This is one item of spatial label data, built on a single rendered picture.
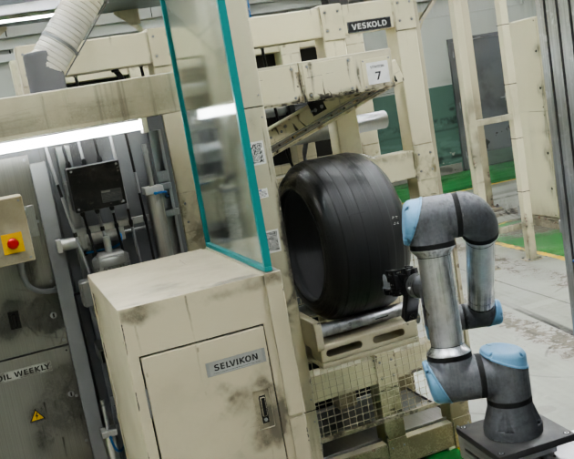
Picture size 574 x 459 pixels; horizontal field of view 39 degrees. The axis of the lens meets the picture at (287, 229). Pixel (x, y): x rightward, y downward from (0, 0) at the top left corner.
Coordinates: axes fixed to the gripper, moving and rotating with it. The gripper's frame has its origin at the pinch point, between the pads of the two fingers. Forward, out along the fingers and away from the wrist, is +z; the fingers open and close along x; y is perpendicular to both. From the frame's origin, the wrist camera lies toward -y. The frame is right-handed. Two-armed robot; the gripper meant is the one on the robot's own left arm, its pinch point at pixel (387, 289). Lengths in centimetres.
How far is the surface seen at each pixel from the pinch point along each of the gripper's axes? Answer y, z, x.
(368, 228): 21.0, -4.9, 4.4
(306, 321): -5.1, 11.7, 25.2
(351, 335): -13.5, 10.6, 11.3
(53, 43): 100, 33, 82
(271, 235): 24.7, 13.7, 30.3
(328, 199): 32.3, -0.2, 13.7
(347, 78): 73, 34, -18
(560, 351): -84, 147, -167
